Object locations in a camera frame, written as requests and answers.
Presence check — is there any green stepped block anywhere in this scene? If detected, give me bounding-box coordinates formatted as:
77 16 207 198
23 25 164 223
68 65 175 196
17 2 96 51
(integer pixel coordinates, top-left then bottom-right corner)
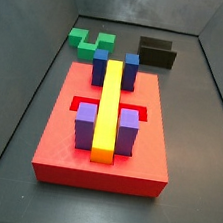
68 27 115 61

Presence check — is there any red base board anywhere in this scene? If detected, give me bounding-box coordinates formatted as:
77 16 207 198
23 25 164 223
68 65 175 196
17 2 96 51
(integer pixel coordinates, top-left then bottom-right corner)
32 63 169 198

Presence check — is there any black angle fixture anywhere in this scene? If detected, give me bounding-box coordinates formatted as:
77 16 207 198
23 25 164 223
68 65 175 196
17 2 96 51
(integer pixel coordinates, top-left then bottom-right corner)
137 36 177 70

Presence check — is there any yellow long bar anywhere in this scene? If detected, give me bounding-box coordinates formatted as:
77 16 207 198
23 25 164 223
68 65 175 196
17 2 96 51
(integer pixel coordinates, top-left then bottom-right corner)
90 60 124 165

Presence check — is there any purple right post block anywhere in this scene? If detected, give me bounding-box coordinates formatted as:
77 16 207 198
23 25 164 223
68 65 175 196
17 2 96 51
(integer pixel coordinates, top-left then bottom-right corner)
115 108 140 157

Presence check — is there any purple post block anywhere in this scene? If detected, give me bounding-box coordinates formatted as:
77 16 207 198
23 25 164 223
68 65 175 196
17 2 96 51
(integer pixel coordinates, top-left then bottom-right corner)
74 102 98 151
115 108 140 157

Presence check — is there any purple left post block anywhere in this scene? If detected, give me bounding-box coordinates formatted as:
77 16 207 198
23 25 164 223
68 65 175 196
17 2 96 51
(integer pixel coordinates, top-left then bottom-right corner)
74 102 98 151

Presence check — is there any blue right post block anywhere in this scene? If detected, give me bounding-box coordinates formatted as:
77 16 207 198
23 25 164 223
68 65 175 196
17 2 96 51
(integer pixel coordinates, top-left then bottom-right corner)
121 53 140 91

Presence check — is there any blue post block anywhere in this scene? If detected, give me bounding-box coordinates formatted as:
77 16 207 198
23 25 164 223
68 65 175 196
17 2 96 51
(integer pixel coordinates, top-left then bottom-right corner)
91 49 109 87
121 53 140 91

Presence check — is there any blue left post block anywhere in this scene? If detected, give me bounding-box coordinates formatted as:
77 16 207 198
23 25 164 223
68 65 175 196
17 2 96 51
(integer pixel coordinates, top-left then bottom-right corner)
91 49 109 87

